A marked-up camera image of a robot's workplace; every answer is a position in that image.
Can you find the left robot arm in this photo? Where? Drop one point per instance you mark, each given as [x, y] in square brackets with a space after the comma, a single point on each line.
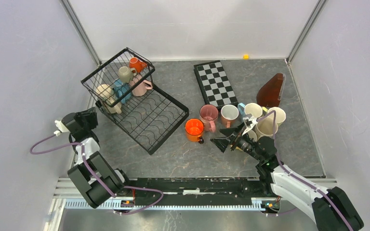
[92, 175]

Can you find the orange mug in basket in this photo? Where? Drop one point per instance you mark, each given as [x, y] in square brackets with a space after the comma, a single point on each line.
[136, 64]

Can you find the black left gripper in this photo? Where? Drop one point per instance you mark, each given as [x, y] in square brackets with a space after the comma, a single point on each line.
[92, 117]

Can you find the yellow mug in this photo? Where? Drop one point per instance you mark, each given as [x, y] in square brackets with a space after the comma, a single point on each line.
[280, 115]

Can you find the blue cup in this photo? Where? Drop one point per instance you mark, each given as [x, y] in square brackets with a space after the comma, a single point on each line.
[120, 89]

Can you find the black wire basket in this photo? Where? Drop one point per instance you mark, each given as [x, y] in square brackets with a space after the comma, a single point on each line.
[113, 80]

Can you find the light blue mug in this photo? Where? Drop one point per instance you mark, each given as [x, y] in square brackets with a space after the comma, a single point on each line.
[251, 108]

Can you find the black white chessboard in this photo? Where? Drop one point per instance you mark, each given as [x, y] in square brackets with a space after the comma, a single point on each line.
[214, 84]

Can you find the orange cup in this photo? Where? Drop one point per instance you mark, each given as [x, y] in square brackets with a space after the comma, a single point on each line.
[194, 129]

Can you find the cream mug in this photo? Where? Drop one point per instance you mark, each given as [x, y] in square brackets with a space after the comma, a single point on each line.
[106, 93]

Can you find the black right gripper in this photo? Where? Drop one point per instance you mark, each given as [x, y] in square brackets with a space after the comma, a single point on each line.
[222, 143]

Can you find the tan tall cup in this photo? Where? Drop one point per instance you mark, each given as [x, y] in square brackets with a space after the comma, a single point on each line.
[266, 127]

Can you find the black dish rack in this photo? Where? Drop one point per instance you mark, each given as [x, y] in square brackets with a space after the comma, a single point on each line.
[149, 119]

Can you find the pink floral mug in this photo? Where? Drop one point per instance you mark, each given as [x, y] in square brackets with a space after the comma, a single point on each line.
[208, 115]

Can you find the brown wedge object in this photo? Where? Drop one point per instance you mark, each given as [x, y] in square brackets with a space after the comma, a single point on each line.
[269, 95]

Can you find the beige mug in basket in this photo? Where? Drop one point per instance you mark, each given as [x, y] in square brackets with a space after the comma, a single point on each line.
[125, 74]

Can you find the salmon pink mug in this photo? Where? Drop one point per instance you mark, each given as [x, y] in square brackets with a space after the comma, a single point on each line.
[229, 114]

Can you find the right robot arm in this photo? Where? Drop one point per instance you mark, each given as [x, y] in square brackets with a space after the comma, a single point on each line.
[330, 209]

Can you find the pale pink mug in rack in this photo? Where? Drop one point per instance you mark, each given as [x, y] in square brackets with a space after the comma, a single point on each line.
[142, 88]

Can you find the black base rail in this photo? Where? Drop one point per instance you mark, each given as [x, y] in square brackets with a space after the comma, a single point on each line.
[196, 191]

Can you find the yellow cup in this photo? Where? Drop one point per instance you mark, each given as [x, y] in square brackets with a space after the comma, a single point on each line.
[252, 135]

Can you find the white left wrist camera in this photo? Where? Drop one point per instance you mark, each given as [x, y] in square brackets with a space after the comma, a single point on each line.
[61, 128]

